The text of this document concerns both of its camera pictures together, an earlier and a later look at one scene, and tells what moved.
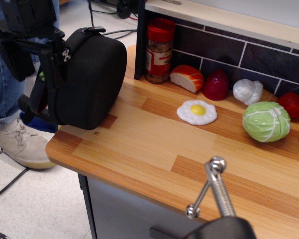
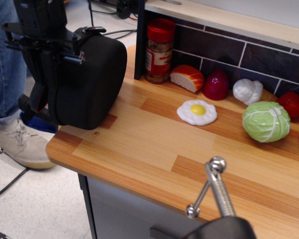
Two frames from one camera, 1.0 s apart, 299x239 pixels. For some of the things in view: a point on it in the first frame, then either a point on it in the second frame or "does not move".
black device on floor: x=123 y=9 does not move
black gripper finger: x=55 y=61 → x=73 y=56
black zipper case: x=87 y=95 does not move
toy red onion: x=216 y=84 does not move
